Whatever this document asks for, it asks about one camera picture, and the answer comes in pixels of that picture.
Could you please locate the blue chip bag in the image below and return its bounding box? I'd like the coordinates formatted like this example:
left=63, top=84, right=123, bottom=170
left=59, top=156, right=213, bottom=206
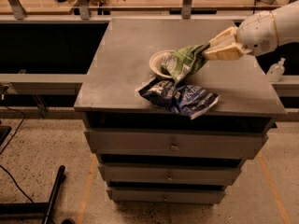
left=135, top=78, right=219, bottom=119

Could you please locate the grey drawer cabinet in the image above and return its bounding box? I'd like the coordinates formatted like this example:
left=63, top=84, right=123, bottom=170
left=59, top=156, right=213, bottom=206
left=75, top=18, right=286, bottom=203

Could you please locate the clear sanitizer bottle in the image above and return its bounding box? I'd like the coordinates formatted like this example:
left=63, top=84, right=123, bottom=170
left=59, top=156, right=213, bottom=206
left=266, top=58, right=285, bottom=82

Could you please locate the black floor cable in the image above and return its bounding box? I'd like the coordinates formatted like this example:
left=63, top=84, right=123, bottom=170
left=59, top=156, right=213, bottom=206
left=0, top=105, right=36, bottom=203

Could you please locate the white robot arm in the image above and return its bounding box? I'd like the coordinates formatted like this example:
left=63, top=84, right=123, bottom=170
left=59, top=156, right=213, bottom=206
left=203, top=1, right=299, bottom=61

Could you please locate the top grey drawer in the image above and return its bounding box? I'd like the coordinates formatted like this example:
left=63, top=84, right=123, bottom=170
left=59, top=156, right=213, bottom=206
left=85, top=129, right=268, bottom=160

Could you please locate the middle grey drawer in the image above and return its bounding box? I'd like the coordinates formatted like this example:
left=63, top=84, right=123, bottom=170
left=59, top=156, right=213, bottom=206
left=99, top=163, right=241, bottom=186

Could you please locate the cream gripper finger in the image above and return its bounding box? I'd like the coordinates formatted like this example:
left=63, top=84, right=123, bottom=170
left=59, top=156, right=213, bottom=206
left=209, top=27, right=237, bottom=48
left=203, top=44, right=251, bottom=61

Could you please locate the wooden workbench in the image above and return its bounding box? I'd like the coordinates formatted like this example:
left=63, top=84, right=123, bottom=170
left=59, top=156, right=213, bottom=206
left=0, top=0, right=299, bottom=16

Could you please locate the bottom grey drawer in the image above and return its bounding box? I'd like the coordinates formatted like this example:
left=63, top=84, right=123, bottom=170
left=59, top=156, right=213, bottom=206
left=107, top=188, right=225, bottom=204

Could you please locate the black stand leg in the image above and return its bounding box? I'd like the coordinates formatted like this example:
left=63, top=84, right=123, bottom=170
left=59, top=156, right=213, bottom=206
left=42, top=165, right=66, bottom=224

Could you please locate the white paper bowl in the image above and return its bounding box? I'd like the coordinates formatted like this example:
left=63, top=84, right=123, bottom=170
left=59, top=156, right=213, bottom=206
left=149, top=50, right=176, bottom=79

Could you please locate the green jalapeno chip bag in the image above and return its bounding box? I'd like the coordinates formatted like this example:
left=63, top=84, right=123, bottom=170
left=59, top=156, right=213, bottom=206
left=161, top=43, right=209, bottom=84

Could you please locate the grey drawer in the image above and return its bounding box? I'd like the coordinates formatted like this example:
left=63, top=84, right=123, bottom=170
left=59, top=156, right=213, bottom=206
left=85, top=129, right=268, bottom=160
left=107, top=188, right=225, bottom=204
left=99, top=163, right=241, bottom=186

